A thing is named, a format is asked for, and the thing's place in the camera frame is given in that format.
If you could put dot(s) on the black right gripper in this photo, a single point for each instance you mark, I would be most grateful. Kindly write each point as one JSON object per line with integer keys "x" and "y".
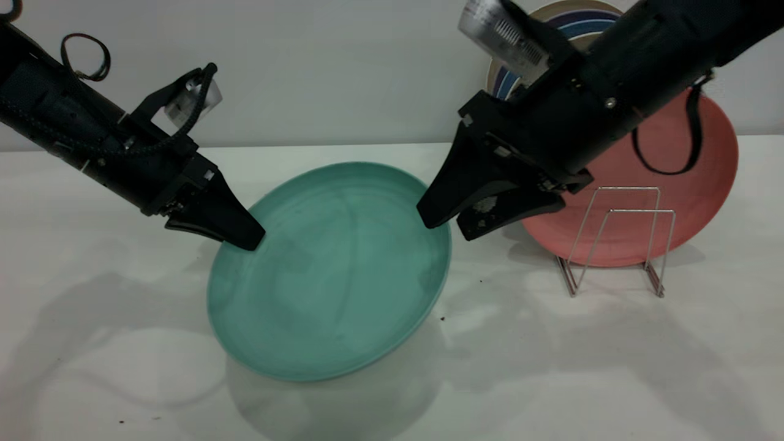
{"x": 563, "y": 122}

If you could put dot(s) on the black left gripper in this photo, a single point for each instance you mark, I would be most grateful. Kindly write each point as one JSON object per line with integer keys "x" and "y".
{"x": 153, "y": 174}

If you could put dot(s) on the green round plate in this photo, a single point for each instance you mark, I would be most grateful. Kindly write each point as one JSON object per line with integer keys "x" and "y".
{"x": 331, "y": 275}

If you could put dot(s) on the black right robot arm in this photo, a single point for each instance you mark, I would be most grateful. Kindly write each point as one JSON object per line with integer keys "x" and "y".
{"x": 674, "y": 37}

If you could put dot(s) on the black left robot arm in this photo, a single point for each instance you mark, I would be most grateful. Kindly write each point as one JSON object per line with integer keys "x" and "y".
{"x": 43, "y": 98}

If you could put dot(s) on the pink round plate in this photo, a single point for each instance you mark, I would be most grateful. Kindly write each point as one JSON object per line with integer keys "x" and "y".
{"x": 674, "y": 202}

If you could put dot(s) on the blue round plate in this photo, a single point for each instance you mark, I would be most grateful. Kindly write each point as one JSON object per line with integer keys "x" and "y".
{"x": 585, "y": 28}

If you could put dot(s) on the dark purple round plate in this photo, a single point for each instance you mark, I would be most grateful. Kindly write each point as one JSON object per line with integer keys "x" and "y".
{"x": 582, "y": 17}

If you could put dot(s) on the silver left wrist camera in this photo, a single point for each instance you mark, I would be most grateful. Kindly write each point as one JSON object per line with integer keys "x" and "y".
{"x": 177, "y": 107}

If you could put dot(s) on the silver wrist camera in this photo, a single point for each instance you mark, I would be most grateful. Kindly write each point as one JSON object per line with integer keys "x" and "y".
{"x": 177, "y": 107}
{"x": 496, "y": 30}

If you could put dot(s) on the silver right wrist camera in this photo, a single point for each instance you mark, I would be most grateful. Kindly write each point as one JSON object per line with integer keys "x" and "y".
{"x": 496, "y": 30}

